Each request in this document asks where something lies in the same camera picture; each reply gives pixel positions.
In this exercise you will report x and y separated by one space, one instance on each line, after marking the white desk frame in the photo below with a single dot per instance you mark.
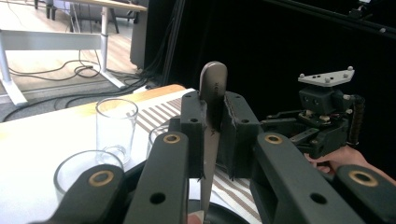
46 40

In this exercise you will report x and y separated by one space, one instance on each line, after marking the clear drinking glass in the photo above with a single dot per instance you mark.
157 137
116 130
77 165

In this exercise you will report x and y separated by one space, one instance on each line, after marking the striped woven placemat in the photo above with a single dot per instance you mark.
158 112

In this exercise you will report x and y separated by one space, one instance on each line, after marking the black metal rail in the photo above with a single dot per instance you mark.
327 15

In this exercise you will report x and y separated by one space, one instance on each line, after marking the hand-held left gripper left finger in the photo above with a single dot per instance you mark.
168 174

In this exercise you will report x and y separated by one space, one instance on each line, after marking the dark grey cabinet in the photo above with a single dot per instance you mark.
138 37

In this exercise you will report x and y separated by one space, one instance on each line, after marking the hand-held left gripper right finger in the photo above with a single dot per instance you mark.
280 174

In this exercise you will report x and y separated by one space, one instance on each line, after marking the metal knife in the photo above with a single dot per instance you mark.
213 81

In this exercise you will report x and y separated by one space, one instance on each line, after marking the black curtain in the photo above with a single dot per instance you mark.
264 46

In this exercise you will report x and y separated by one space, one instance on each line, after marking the white table cloth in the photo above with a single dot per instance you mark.
37 146

